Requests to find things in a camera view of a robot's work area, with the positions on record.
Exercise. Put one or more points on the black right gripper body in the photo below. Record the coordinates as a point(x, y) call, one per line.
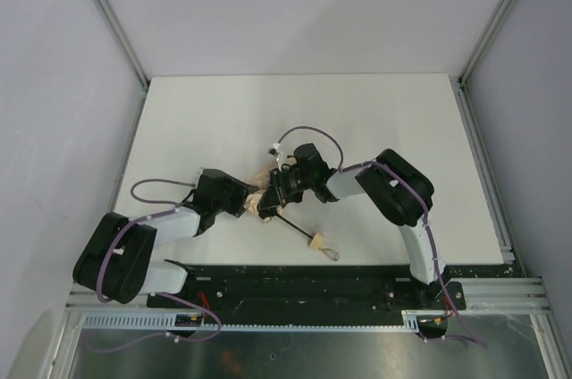
point(274, 191)

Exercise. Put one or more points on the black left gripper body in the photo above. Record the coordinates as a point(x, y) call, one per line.
point(241, 196)

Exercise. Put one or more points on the beige and black folding umbrella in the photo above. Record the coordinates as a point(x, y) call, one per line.
point(316, 240)

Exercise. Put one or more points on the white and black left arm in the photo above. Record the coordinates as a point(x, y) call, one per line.
point(116, 263)

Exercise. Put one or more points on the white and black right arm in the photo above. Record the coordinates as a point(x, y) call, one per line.
point(401, 193)

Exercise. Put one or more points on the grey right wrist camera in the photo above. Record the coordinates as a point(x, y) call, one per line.
point(282, 158)

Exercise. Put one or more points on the grey slotted cable duct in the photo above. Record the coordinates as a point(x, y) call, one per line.
point(186, 322)

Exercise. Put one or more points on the aluminium extrusion bracket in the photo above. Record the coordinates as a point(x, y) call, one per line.
point(505, 295)

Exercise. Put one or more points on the left aluminium frame post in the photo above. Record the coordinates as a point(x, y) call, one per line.
point(120, 38)

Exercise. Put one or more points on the aluminium frame post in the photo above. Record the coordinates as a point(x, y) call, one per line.
point(492, 28)
point(120, 38)

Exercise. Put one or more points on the right aluminium frame post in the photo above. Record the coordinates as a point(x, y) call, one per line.
point(492, 28)

